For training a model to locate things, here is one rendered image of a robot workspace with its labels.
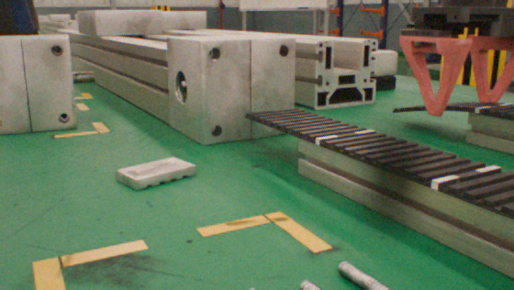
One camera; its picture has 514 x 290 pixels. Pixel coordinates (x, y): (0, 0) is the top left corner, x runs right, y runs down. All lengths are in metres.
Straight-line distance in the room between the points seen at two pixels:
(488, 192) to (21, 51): 0.44
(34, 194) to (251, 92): 0.21
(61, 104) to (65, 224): 0.26
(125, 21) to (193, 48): 0.40
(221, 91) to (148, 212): 0.17
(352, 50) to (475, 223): 0.44
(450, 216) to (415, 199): 0.02
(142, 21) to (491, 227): 0.69
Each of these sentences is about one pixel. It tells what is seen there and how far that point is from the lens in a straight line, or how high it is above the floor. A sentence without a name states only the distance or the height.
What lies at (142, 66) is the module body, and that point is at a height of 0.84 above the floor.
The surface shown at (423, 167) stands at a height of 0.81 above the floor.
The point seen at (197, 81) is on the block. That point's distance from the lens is 0.44.
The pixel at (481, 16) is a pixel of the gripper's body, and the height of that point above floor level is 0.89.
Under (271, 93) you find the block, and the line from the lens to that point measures 0.47.
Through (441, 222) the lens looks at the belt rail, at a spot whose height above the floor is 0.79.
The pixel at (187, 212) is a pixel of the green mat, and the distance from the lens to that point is 0.30.
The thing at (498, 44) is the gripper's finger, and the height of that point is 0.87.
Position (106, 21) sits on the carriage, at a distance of 0.83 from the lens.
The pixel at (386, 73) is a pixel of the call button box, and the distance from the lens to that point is 0.80.
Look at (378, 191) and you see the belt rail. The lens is 0.31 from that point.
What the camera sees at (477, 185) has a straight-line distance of 0.27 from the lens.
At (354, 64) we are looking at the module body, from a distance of 0.66.
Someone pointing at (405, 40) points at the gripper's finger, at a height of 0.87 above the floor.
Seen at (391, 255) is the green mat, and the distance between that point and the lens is 0.26.
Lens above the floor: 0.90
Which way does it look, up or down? 15 degrees down
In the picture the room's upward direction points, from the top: straight up
